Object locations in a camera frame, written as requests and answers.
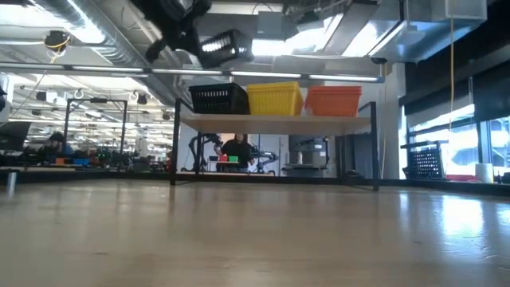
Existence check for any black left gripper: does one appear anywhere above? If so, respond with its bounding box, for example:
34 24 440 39
131 0 213 64

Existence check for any black plastic basket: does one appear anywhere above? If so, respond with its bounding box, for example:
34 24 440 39
190 89 251 116
188 82 249 92

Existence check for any yellow plastic basket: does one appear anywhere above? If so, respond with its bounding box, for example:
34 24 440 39
246 85 303 92
245 81 300 87
247 89 304 116

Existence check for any orange plastic basket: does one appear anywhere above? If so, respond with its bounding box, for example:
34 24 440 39
305 85 363 91
304 92 363 118
304 88 363 95

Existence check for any linear ceiling light fixture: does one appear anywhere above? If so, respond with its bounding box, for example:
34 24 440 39
0 61 386 84

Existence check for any person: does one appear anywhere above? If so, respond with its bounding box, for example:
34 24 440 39
39 131 75 165
220 133 256 173

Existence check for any black ceiling dome sensor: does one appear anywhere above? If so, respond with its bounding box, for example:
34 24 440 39
43 29 73 53

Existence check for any grey cabinet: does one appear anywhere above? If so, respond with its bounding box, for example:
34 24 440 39
282 134 332 178

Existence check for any dark monitor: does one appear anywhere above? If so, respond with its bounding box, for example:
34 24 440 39
0 121 32 152

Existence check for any black perforated crate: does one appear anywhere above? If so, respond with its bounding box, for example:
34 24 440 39
401 140 449 180

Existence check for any white paper roll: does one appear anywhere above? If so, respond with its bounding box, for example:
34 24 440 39
475 162 495 184

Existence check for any silver round air duct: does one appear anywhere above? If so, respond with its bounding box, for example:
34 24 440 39
31 0 188 105

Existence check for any black metal frame rig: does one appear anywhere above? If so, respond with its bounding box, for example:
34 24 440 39
63 97 129 159

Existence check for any wooden shelf with black frame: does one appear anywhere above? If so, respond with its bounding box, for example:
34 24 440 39
170 98 379 192

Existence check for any large sheet metal duct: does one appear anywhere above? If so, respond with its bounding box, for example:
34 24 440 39
278 0 489 65

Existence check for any silver metal post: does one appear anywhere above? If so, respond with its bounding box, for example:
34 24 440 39
6 169 19 199

